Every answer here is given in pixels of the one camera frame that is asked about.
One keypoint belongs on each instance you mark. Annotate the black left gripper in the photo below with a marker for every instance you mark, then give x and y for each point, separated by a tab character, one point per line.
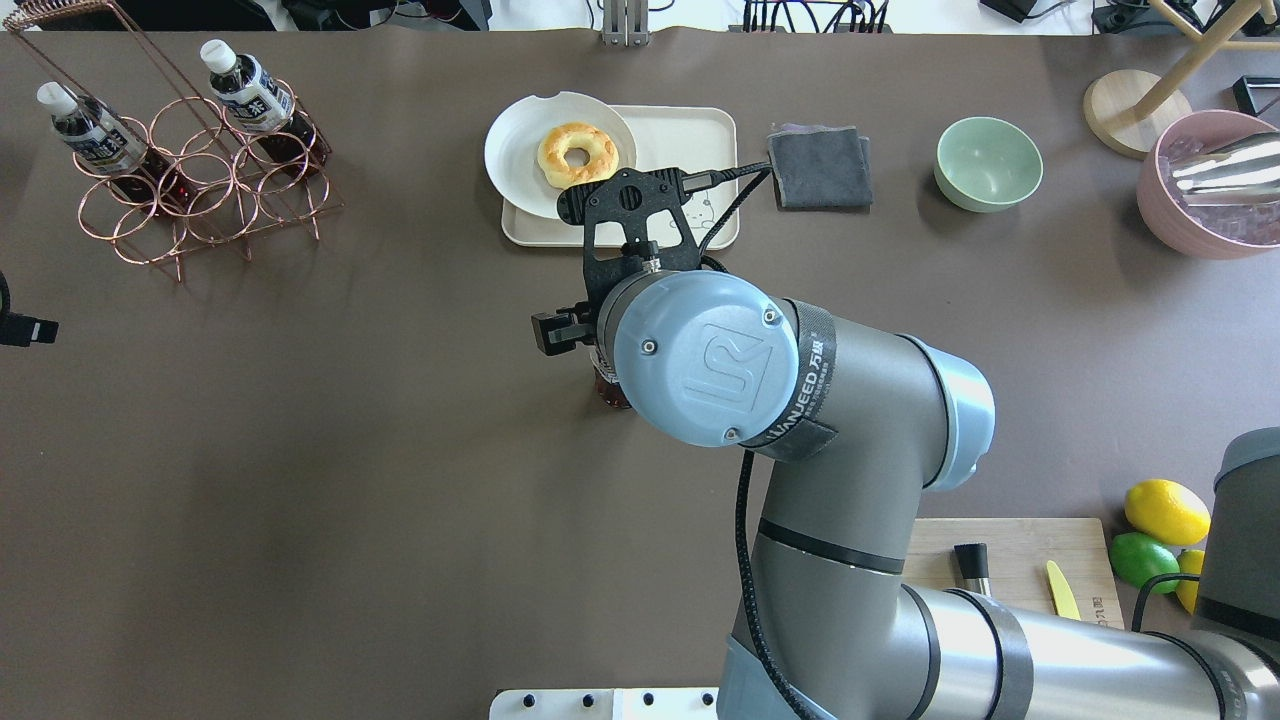
566	327

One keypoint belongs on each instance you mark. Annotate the tea bottle with white cap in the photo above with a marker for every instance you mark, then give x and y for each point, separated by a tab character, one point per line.
606	382

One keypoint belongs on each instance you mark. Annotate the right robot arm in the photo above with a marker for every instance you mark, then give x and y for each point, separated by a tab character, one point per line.
1239	586

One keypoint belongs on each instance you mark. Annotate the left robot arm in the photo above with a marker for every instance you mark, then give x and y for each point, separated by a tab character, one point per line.
859	424

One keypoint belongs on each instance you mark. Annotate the cream rectangular tray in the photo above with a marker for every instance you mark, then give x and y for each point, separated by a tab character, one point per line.
666	136

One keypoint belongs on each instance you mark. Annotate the tea bottle in rack rear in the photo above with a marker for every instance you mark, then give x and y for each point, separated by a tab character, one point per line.
264	109

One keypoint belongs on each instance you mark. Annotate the tea bottle in rack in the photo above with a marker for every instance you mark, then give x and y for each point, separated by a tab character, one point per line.
264	109
108	148

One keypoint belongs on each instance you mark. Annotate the tea bottle in rack front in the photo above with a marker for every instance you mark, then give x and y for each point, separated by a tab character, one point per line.
108	148

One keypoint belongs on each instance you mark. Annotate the glazed donut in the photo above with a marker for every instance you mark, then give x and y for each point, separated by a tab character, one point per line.
577	153

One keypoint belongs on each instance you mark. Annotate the white round plate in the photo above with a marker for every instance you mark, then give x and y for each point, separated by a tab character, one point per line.
512	144

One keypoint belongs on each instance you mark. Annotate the grey folded cloth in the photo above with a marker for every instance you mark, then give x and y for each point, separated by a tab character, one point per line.
821	167

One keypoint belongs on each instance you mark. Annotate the green bowl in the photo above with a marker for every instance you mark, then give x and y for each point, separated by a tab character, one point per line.
985	164

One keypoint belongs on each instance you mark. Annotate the wooden cutting board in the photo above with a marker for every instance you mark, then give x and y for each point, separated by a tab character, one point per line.
1018	550

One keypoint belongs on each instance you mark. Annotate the yellow plastic knife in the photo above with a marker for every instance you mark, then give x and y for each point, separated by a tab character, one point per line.
1062	596

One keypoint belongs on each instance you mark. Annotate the wooden mug tree stand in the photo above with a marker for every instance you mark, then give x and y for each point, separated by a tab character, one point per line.
1128	110

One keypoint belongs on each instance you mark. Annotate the green lime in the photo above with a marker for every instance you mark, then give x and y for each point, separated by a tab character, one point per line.
1136	557

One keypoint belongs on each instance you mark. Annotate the yellow lemon upper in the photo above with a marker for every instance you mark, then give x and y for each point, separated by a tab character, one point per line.
1167	511

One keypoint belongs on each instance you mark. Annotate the yellow lemon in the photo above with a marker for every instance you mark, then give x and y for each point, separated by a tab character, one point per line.
1167	511
1191	563

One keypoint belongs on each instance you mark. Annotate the pink bowl with ice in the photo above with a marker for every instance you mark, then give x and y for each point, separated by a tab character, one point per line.
1209	188

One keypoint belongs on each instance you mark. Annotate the yellow lemon lower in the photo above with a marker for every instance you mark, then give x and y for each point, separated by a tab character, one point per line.
1191	563

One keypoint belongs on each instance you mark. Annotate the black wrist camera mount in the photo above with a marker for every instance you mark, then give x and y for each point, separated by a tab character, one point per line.
629	198

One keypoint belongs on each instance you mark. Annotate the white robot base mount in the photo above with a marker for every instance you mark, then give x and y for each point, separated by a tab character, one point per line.
607	703

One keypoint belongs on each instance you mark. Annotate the copper wire bottle rack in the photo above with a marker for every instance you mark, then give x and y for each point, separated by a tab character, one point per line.
239	196

